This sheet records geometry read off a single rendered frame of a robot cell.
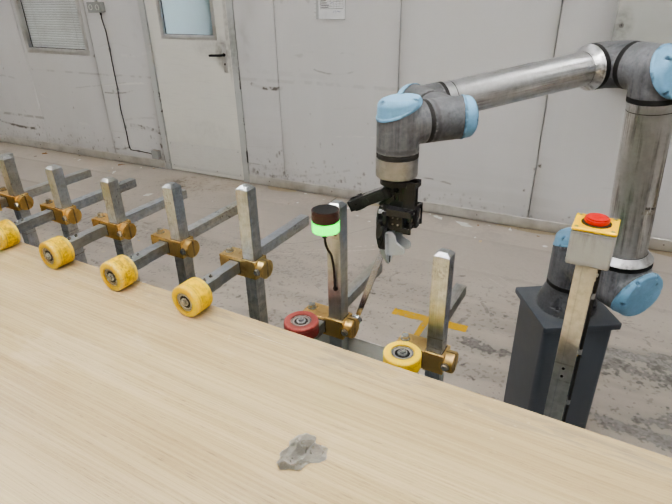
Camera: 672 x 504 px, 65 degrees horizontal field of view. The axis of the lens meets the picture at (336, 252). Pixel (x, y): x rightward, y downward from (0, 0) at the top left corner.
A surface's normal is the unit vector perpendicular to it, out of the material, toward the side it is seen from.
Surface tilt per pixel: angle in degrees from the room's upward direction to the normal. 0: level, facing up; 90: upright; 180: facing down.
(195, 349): 0
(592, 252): 90
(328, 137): 90
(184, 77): 90
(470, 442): 0
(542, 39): 90
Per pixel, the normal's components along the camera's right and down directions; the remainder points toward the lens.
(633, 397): -0.02, -0.89
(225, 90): -0.45, 0.42
